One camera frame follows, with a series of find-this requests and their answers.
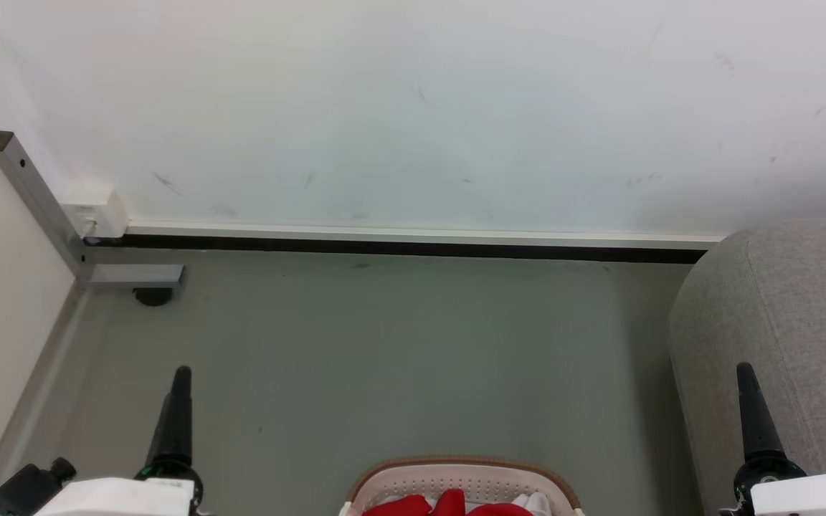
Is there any grey metal frame post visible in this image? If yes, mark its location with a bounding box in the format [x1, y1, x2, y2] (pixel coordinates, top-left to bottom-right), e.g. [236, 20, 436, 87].
[0, 131, 185, 289]

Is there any white and black baseboard strip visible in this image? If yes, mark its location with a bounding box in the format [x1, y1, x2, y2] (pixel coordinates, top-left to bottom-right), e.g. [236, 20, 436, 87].
[87, 224, 726, 264]

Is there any red cloth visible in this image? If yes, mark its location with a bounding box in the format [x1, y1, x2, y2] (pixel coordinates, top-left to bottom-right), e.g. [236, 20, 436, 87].
[363, 489, 534, 516]

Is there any white laundry basket brown rim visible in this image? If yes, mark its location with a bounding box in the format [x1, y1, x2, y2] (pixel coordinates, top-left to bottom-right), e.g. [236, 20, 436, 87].
[339, 455, 586, 516]

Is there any white cloth garment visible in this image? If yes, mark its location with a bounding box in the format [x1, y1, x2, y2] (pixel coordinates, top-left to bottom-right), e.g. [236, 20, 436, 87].
[510, 492, 554, 516]

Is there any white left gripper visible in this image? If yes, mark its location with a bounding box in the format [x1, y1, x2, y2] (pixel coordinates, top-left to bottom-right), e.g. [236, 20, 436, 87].
[37, 366, 204, 516]

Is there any white wall socket box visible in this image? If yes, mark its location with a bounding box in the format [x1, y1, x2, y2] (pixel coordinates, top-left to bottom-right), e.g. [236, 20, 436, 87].
[62, 188, 129, 239]

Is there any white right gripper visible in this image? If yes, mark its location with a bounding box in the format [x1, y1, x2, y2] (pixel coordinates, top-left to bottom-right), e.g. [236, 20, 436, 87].
[720, 363, 826, 516]

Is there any grey fabric sofa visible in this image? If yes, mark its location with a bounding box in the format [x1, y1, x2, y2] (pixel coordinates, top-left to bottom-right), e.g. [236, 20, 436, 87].
[668, 219, 826, 516]

